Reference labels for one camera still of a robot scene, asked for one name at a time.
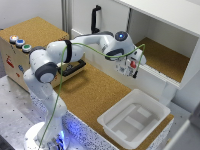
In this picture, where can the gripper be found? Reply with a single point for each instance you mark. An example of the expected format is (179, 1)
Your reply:
(123, 68)

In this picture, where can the pink block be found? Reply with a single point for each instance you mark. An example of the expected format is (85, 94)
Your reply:
(133, 63)

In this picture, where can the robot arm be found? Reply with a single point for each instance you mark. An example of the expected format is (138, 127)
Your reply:
(36, 83)

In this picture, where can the white cabinet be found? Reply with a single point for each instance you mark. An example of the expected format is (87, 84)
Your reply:
(166, 12)

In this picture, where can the white plastic box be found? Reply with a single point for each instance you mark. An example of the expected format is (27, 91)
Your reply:
(133, 120)

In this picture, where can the white sliding door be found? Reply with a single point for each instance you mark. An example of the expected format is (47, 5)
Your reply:
(113, 16)

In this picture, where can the wooden drawer box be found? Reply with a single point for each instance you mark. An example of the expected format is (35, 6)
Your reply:
(36, 30)

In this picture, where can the green button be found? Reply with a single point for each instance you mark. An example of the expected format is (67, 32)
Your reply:
(26, 48)

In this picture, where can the blue button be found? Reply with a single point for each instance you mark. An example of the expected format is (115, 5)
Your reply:
(20, 42)

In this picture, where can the red button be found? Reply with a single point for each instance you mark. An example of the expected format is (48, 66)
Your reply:
(13, 39)

